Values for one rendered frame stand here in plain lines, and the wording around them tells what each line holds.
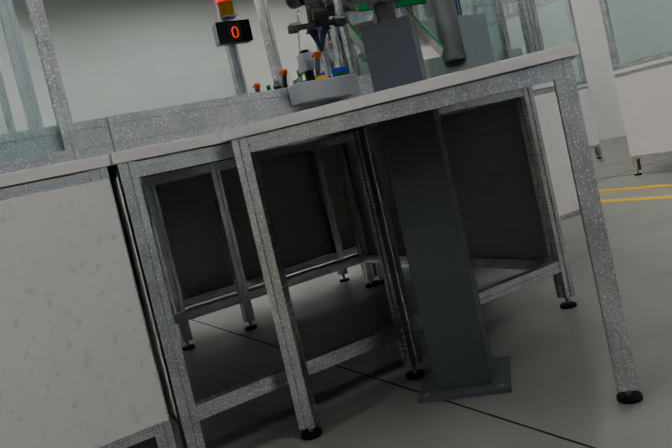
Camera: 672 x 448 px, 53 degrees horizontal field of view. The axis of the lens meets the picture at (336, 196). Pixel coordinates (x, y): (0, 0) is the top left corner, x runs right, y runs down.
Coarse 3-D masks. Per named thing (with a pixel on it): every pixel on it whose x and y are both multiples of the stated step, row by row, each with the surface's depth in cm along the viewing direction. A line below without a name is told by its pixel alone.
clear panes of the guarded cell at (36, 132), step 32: (0, 0) 161; (0, 32) 160; (32, 32) 164; (0, 64) 160; (32, 64) 163; (0, 96) 159; (32, 96) 163; (0, 128) 159; (32, 128) 162; (0, 160) 158
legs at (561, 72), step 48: (432, 96) 163; (480, 96) 160; (576, 96) 155; (240, 144) 177; (384, 144) 187; (432, 144) 184; (576, 144) 156; (432, 192) 185; (576, 192) 161; (432, 240) 187; (288, 288) 182; (432, 288) 188; (288, 336) 179; (432, 336) 190; (480, 336) 187; (624, 336) 158; (432, 384) 197; (480, 384) 189; (624, 384) 159
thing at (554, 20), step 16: (544, 0) 769; (560, 0) 782; (512, 16) 742; (544, 16) 767; (560, 16) 780; (512, 32) 740; (544, 32) 765; (560, 32) 779; (512, 48) 739; (544, 48) 764; (576, 64) 789; (576, 80) 787
